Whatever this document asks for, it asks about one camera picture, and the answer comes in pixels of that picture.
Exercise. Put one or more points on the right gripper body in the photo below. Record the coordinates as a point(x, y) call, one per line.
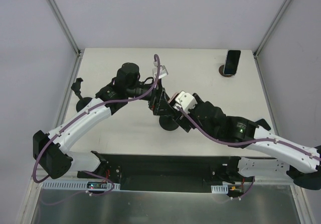
point(184, 121)

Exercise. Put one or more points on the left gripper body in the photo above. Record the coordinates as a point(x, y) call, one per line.
point(154, 100)

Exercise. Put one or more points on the right circuit board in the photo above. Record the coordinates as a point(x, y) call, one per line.
point(226, 188)

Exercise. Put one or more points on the black clamp phone stand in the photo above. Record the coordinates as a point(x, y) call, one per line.
point(167, 123)

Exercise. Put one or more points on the left aluminium frame post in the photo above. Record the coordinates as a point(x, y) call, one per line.
point(64, 26)

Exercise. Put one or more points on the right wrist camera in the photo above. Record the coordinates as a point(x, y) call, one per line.
point(186, 101)

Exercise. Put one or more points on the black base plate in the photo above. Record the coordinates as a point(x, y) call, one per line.
point(195, 174)

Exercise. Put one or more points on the right aluminium frame post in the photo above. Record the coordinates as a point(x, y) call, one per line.
point(272, 27)

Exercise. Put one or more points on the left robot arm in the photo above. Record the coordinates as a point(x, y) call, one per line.
point(52, 150)

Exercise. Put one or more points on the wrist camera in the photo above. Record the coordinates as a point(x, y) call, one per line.
point(162, 72)
point(186, 101)

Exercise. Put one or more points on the aluminium frame post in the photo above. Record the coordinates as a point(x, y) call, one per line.
point(272, 27)
point(64, 26)

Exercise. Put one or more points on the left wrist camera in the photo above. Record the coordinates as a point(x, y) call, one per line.
point(162, 72)

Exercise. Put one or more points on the brown base phone stand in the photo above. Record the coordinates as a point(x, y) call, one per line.
point(226, 72)

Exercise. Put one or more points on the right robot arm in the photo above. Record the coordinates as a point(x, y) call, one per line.
point(238, 132)

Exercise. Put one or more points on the circuit board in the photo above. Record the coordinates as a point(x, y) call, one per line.
point(226, 188)
point(102, 186)

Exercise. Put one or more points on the phone with clear case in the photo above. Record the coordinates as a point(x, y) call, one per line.
point(232, 59)

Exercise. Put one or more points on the left circuit board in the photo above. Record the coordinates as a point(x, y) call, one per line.
point(102, 186)

